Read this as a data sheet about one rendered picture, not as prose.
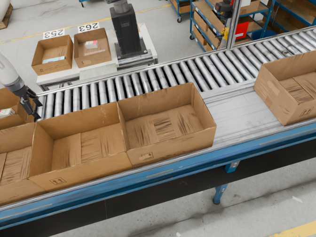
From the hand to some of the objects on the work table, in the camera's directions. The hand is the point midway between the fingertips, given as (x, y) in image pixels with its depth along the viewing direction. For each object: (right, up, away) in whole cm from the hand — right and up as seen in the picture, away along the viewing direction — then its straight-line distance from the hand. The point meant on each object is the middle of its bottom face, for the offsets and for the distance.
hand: (37, 110), depth 128 cm
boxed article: (+16, +60, +56) cm, 84 cm away
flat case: (-12, +41, +44) cm, 61 cm away
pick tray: (+19, +54, +52) cm, 77 cm away
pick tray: (-13, +47, +51) cm, 71 cm away
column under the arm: (+52, +56, +50) cm, 91 cm away
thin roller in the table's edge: (+57, +43, +41) cm, 83 cm away
